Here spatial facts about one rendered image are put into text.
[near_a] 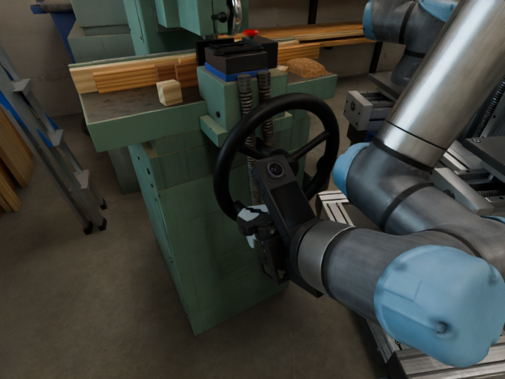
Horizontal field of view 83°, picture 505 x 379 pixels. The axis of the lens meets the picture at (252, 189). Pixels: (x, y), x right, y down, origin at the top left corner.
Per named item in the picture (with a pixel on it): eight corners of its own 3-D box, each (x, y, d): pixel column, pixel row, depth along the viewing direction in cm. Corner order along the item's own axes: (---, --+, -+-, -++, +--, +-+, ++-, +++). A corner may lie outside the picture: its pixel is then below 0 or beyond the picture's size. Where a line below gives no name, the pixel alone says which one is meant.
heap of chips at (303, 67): (306, 78, 72) (306, 67, 70) (278, 66, 81) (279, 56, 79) (331, 74, 75) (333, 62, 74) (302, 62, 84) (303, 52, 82)
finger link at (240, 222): (231, 228, 45) (255, 242, 37) (228, 219, 45) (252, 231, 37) (257, 218, 47) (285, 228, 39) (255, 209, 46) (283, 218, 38)
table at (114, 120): (102, 179, 49) (89, 148, 45) (85, 114, 69) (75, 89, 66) (361, 109, 72) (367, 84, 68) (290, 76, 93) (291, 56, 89)
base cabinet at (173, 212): (193, 338, 110) (155, 194, 66) (154, 239, 150) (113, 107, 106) (290, 287, 127) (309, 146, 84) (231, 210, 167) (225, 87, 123)
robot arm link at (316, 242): (312, 244, 26) (376, 213, 29) (285, 233, 30) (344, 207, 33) (328, 316, 27) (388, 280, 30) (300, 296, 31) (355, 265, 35)
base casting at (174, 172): (155, 192, 67) (146, 159, 61) (114, 107, 106) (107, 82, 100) (309, 145, 84) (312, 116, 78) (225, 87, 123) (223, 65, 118)
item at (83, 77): (78, 94, 63) (69, 71, 60) (77, 91, 65) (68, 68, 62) (297, 59, 87) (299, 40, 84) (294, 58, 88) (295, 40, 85)
